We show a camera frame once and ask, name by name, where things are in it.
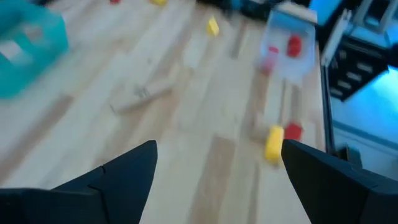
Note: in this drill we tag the black drawer cabinet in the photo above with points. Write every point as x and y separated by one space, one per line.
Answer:
351 71

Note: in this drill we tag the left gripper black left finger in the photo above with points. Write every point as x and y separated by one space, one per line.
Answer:
118 193

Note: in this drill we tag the black table frame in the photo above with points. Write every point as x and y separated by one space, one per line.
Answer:
327 118

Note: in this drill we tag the natural wood block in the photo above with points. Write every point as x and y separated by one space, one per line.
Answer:
12 52

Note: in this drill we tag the small yellow block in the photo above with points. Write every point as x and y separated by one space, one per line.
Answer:
158 2
213 27

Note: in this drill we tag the long yellow block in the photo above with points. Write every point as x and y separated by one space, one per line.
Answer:
274 144

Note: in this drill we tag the red arch block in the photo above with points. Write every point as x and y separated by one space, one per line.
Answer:
294 46

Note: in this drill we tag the short red block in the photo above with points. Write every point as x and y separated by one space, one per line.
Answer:
114 1
293 132

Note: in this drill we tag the clear plastic bin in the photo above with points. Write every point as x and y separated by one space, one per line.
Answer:
298 68

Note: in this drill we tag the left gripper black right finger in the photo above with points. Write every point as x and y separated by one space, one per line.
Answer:
329 193

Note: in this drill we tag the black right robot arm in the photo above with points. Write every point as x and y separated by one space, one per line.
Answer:
248 9

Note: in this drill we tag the teal plastic bin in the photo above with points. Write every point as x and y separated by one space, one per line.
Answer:
53 46

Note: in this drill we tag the metal frame strut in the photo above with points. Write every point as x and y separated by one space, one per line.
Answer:
334 40

